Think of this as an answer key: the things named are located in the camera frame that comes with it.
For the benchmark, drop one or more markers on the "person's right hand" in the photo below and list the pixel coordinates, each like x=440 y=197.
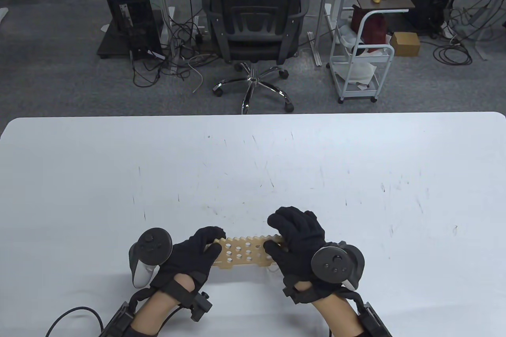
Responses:
x=300 y=234

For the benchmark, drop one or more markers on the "person's left hand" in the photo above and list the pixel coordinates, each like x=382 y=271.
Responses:
x=185 y=258

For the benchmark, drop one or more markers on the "wooden crocodile lacing toy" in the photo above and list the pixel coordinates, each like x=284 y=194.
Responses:
x=241 y=254

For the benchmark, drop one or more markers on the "person's right forearm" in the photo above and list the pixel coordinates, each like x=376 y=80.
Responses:
x=340 y=315

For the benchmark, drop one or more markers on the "person's left forearm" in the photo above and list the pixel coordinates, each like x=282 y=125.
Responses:
x=158 y=309

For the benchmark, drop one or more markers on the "black and white tracking controller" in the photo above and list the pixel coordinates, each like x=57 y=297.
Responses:
x=152 y=244
x=334 y=264

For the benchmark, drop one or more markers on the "white rolling cart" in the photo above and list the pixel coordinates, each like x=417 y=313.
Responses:
x=355 y=96

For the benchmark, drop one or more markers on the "white crumpled paper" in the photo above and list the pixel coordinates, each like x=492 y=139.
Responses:
x=355 y=70

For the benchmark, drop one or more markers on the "black mesh office chair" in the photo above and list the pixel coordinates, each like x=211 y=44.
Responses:
x=253 y=36

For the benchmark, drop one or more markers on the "brown cardboard box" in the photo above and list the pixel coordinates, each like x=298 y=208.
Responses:
x=405 y=44

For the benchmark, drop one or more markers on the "dark red bag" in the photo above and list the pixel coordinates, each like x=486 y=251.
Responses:
x=373 y=29

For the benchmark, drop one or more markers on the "black computer tower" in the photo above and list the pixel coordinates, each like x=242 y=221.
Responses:
x=130 y=5

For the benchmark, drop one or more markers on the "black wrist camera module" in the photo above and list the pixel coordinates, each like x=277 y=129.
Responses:
x=296 y=296
x=201 y=306

